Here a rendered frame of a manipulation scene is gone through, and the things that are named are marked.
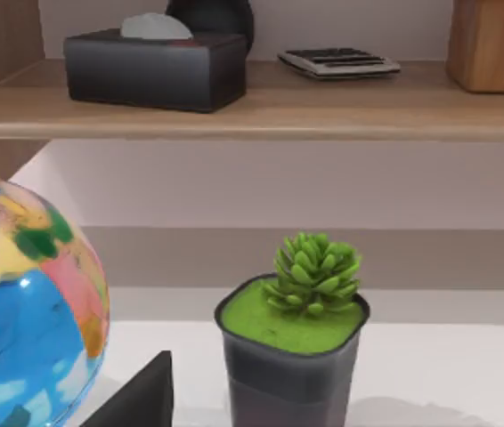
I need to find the black tissue box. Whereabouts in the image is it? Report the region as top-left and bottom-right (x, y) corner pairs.
(63, 12), (248, 114)

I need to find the green plant in grey pot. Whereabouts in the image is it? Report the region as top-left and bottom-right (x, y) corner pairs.
(214, 231), (371, 427)

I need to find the black rounded object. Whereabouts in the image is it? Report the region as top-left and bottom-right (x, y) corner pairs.
(165, 0), (256, 59)

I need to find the wooden block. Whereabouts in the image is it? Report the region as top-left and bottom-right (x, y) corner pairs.
(445, 0), (504, 94)

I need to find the grey calculator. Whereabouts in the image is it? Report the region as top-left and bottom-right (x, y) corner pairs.
(276, 47), (402, 82)

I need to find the colourful globe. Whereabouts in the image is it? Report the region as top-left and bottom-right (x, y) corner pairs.
(0, 174), (111, 427)

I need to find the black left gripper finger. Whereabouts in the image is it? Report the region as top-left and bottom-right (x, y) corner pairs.
(78, 350), (175, 427)

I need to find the wooden shelf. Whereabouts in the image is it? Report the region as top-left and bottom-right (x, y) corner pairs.
(0, 0), (504, 179)

